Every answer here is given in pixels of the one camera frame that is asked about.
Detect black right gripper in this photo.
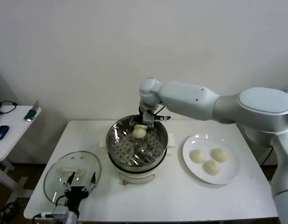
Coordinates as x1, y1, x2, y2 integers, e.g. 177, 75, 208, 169
130, 105, 157, 129

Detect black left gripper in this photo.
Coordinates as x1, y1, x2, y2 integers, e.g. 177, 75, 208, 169
62, 171, 97, 209

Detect white steamed baozi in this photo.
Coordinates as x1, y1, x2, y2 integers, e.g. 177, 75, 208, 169
131, 124, 148, 139
211, 147, 228, 162
203, 160, 221, 175
190, 149, 206, 163

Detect round glass pot lid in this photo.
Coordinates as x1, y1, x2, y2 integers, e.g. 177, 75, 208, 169
43, 151, 102, 203

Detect perforated steel steamer basket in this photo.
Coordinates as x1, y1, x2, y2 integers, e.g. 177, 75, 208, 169
99, 114, 176, 172

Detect white electric cooker base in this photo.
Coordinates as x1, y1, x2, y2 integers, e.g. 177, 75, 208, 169
108, 147, 174, 186

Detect large white round plate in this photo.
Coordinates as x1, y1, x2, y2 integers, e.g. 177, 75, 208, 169
182, 133, 240, 185

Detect green and grey tool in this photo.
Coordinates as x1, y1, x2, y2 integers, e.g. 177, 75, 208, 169
24, 100, 40, 122

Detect white side table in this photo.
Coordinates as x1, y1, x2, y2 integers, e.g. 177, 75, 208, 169
0, 105, 43, 203

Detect blue computer mouse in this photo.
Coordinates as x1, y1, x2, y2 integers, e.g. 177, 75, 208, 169
0, 125, 10, 142

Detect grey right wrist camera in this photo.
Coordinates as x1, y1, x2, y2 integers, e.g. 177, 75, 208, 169
142, 111, 156, 125

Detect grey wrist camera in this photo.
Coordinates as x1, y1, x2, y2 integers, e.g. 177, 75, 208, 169
142, 111, 156, 125
52, 205, 70, 219

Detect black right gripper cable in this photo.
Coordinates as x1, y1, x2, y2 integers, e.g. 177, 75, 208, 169
153, 105, 171, 122

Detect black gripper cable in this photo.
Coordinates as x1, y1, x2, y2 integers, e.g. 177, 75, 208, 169
153, 105, 171, 122
55, 195, 68, 207

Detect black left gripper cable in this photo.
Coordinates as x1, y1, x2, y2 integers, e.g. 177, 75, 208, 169
55, 195, 68, 207

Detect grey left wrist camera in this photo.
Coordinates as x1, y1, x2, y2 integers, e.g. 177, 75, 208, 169
52, 205, 70, 219

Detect white camera cable connector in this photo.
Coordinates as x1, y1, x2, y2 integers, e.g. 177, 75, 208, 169
32, 211, 54, 221

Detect black floor cables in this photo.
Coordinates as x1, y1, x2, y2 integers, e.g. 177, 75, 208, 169
0, 202, 21, 219

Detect thin black desk cable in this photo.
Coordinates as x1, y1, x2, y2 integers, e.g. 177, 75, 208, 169
0, 100, 18, 115

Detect black power cable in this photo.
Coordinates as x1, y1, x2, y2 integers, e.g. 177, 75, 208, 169
260, 147, 274, 166

